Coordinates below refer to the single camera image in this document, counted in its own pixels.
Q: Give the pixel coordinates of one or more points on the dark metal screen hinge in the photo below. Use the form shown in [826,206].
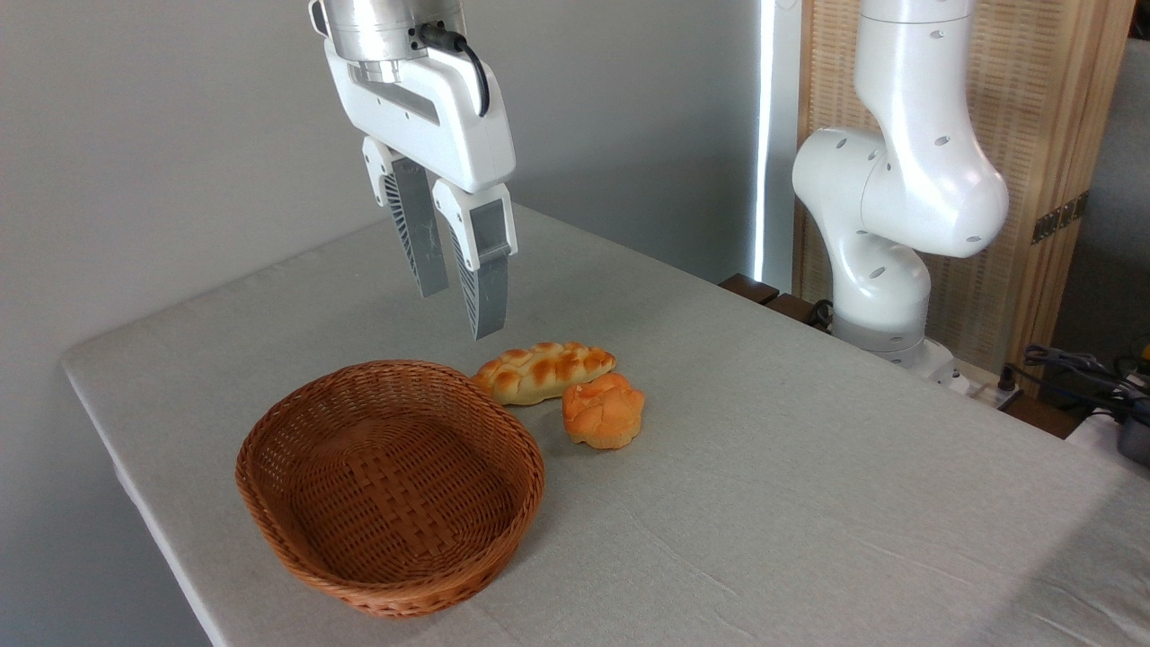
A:
[1060,217]

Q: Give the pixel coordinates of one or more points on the round orange bread bun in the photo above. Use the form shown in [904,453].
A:
[604,413]

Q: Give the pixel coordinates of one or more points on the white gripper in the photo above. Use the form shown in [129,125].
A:
[449,121]

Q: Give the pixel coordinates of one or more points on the dark brown wooden block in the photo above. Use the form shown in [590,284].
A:
[791,307]
[750,288]

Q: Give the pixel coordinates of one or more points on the brown wicker basket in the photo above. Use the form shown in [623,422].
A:
[395,485]

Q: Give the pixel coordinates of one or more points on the white power strip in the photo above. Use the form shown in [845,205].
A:
[975,382]

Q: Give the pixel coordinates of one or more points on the grey tablecloth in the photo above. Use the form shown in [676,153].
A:
[809,494]

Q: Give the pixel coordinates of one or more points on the long braided bread loaf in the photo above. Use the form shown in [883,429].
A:
[539,370]

